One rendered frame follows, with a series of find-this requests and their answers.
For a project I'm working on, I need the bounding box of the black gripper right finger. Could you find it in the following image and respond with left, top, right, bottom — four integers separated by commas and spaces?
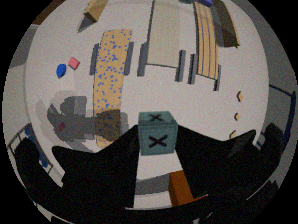
174, 125, 257, 200

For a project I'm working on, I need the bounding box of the teal cube with black x marks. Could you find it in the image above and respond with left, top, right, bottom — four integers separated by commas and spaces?
138, 111, 178, 156

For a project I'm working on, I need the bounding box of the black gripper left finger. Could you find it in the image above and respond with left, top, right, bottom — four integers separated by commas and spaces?
52, 124, 140, 208

